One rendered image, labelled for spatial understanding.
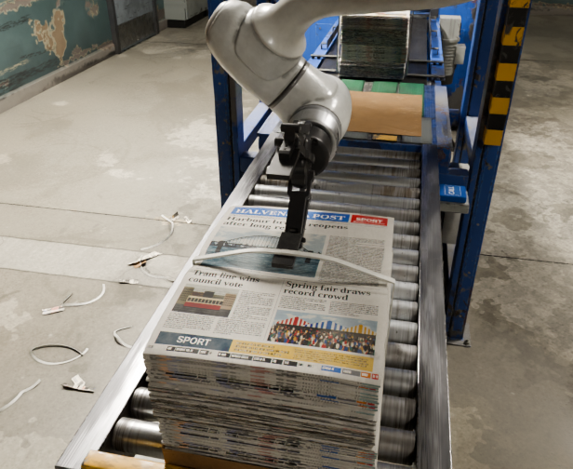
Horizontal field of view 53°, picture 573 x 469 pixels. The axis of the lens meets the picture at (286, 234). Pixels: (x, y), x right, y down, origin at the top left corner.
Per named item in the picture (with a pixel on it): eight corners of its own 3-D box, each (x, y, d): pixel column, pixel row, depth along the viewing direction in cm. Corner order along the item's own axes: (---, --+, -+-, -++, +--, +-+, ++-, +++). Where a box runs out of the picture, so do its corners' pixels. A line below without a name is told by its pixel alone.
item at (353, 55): (405, 80, 247) (411, 16, 234) (336, 75, 252) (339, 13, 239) (406, 59, 279) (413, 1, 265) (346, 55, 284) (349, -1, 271)
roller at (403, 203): (421, 221, 150) (424, 205, 148) (249, 204, 159) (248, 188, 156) (422, 212, 155) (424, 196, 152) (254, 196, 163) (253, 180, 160)
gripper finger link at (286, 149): (297, 142, 76) (297, 122, 74) (289, 161, 72) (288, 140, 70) (286, 141, 76) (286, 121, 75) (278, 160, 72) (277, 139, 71)
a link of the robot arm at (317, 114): (340, 155, 97) (336, 173, 92) (288, 152, 98) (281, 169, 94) (342, 105, 91) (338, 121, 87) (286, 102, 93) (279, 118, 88)
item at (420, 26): (443, 106, 247) (446, 83, 242) (297, 96, 259) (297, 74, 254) (436, 33, 376) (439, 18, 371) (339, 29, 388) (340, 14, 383)
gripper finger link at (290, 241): (281, 231, 83) (282, 235, 84) (271, 262, 78) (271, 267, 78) (301, 233, 83) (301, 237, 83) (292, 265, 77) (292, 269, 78)
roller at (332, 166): (422, 189, 167) (424, 173, 164) (266, 175, 175) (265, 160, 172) (422, 181, 171) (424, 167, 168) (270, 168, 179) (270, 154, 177)
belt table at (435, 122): (448, 174, 187) (453, 145, 182) (257, 158, 199) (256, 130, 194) (443, 107, 246) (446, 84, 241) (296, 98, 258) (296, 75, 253)
